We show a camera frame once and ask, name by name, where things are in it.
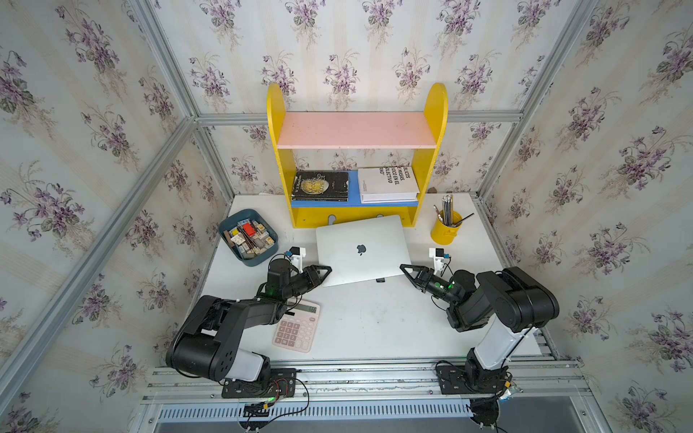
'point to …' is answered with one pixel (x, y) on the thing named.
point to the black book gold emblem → (323, 186)
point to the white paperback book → (384, 185)
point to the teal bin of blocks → (249, 236)
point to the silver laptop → (363, 251)
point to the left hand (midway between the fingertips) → (334, 275)
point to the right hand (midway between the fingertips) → (403, 271)
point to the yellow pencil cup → (445, 234)
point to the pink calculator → (298, 327)
